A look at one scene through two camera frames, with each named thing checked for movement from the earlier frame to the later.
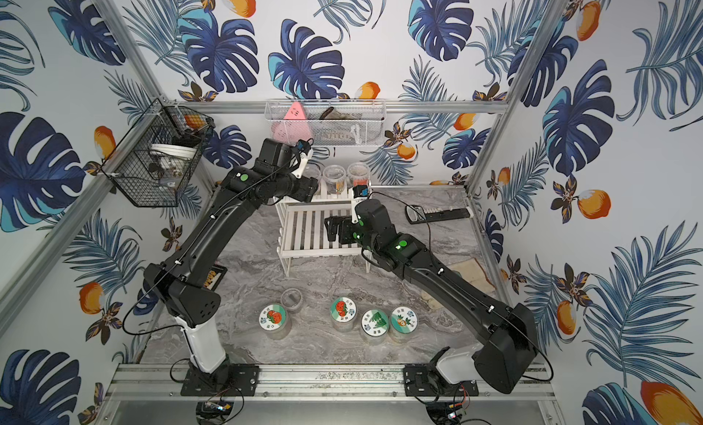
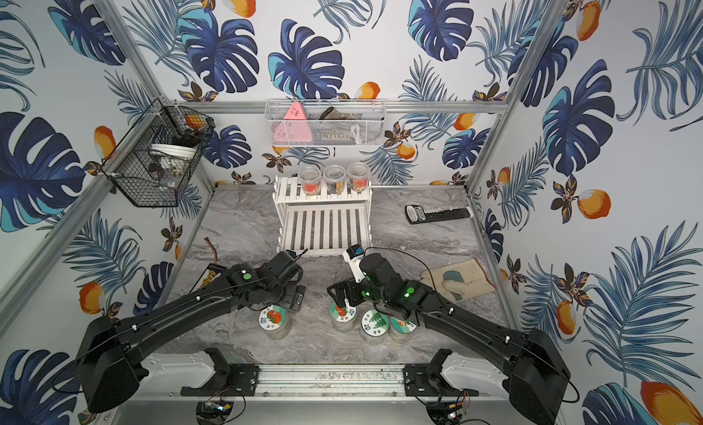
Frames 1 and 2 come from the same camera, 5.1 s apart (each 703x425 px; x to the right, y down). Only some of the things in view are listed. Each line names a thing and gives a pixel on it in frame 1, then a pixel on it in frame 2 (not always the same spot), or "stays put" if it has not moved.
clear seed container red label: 359,173 stays put
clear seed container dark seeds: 334,177 stays put
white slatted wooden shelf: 301,228 stays put
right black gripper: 347,226 → 340,296
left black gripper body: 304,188 → 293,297
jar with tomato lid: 275,321 stays put
